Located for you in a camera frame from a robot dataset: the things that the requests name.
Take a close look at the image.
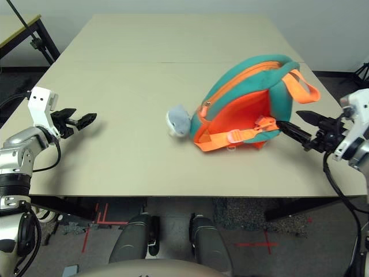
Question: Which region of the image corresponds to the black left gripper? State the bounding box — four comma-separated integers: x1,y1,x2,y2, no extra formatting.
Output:
51,108,97,139

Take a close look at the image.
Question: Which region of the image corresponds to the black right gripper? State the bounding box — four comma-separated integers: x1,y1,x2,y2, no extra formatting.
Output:
276,110,351,154

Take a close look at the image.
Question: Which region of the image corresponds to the orange and teal backpack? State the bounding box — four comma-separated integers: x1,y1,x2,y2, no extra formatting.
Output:
189,54,321,154

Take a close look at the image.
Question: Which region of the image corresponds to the black tripod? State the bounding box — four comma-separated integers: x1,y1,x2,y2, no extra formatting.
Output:
350,62,369,90

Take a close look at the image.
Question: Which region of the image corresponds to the black table base bar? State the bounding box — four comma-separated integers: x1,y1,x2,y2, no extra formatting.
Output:
264,197,347,223
30,199,96,220

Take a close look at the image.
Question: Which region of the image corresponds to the grey plush shark toy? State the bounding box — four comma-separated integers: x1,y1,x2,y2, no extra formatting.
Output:
165,104,191,139

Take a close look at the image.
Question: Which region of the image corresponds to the speckled grey floor mat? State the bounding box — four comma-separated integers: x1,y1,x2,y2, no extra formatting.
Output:
212,197,307,235

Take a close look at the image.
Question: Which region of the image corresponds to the thin black pole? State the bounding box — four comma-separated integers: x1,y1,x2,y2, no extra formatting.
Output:
7,0,43,51

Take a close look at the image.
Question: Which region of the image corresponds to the grey left robot leg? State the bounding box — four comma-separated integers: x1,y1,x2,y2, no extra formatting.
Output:
108,212,159,264

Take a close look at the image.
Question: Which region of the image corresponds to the grey robot leg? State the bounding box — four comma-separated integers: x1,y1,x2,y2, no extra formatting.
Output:
108,212,159,264
189,213,234,272

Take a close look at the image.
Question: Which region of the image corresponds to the grey right robot leg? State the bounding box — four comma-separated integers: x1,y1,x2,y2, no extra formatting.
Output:
189,213,234,272

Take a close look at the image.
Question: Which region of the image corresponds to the grey robot torso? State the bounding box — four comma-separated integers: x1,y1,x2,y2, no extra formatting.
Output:
71,258,231,277

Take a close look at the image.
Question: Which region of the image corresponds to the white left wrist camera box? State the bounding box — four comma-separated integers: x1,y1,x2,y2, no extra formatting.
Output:
28,87,60,137

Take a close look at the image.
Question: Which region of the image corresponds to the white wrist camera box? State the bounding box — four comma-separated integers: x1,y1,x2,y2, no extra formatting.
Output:
28,87,60,137
331,88,369,162

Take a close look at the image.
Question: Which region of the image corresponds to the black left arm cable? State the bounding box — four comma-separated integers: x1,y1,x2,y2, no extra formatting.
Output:
0,91,62,173

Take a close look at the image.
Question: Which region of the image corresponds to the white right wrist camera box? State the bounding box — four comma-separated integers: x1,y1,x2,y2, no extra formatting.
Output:
331,88,369,162

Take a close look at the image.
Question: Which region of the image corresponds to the side table with black frame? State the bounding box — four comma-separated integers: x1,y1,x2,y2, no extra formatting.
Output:
0,14,61,66

